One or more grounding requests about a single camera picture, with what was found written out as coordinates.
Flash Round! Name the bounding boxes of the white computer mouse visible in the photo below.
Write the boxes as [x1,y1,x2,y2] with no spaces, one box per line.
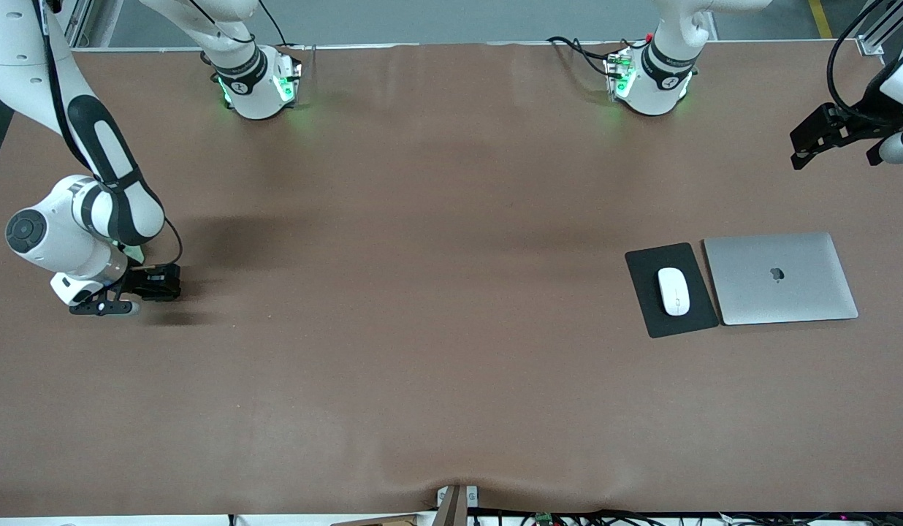
[657,267,692,317]

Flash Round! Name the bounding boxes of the black mouse pad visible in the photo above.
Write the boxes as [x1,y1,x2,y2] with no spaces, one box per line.
[625,243,720,339]

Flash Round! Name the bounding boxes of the silver laptop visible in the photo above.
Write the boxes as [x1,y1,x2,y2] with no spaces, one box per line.
[703,232,860,327]

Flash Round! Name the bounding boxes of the brown table cover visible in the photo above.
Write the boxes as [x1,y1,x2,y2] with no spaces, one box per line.
[0,42,903,517]

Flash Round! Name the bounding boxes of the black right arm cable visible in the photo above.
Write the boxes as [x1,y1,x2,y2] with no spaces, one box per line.
[31,0,256,268]

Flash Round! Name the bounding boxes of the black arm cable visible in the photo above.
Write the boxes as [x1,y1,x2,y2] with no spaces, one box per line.
[826,0,889,126]
[31,0,256,268]

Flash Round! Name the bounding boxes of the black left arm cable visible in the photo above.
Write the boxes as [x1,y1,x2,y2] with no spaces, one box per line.
[826,0,889,126]

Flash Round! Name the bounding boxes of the aluminium frame profile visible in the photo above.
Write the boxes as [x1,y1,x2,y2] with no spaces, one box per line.
[856,0,903,57]
[57,0,94,50]

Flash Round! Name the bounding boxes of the black cables at arm base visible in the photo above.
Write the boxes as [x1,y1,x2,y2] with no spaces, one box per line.
[546,35,622,78]

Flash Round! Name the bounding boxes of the thin black base cable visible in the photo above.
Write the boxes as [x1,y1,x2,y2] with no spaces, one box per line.
[258,0,292,49]

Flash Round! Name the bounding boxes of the brown post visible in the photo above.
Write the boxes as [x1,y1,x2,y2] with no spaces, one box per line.
[433,484,468,526]

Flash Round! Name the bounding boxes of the grey metal bracket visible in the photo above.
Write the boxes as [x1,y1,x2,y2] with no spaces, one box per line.
[436,486,479,509]

